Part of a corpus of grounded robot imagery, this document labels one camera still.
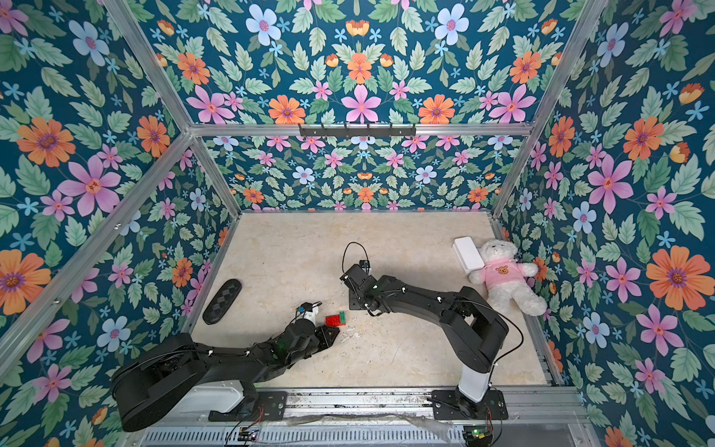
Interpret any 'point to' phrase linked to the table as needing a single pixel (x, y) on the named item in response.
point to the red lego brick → (334, 320)
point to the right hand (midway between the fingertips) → (357, 299)
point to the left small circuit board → (248, 436)
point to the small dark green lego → (343, 317)
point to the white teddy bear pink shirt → (504, 277)
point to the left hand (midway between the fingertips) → (343, 331)
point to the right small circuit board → (478, 435)
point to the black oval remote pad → (222, 301)
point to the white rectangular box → (468, 254)
